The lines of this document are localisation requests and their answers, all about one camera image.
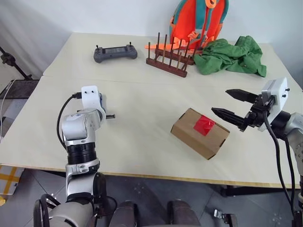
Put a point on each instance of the caster wheel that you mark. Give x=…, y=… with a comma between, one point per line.
x=225, y=216

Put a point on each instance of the dark wooden peg rack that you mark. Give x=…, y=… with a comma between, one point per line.
x=165, y=65

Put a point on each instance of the carton with yellow tape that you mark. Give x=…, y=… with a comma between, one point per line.
x=9, y=179

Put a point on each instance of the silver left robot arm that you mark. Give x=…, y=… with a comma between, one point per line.
x=78, y=127

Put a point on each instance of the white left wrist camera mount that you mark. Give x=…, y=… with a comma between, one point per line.
x=88, y=97

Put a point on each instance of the brown cardboard box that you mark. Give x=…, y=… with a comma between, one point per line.
x=184, y=127

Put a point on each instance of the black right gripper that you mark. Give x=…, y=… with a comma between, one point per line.
x=258, y=116

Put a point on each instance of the yellow tape scrap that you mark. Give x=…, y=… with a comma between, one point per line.
x=2, y=199

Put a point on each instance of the dark rounded shape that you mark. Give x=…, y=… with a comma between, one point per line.
x=125, y=214
x=183, y=214

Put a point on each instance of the black tripod stand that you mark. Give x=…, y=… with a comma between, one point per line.
x=9, y=60

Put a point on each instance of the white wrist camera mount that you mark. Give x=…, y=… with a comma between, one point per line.
x=280, y=94
x=88, y=97

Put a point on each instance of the crumpled green cloth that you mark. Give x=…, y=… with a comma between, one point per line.
x=227, y=56

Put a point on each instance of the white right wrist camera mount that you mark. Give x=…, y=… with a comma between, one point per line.
x=280, y=94

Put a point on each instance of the gray handheld controller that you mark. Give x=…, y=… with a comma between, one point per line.
x=114, y=53

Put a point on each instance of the black table frame bar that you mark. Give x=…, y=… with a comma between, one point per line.
x=251, y=191

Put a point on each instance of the red tape patch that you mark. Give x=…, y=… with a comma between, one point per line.
x=203, y=125

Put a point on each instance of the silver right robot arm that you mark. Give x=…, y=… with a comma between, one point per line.
x=294, y=125

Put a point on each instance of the orange and teal backpack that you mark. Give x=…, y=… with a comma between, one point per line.
x=196, y=19

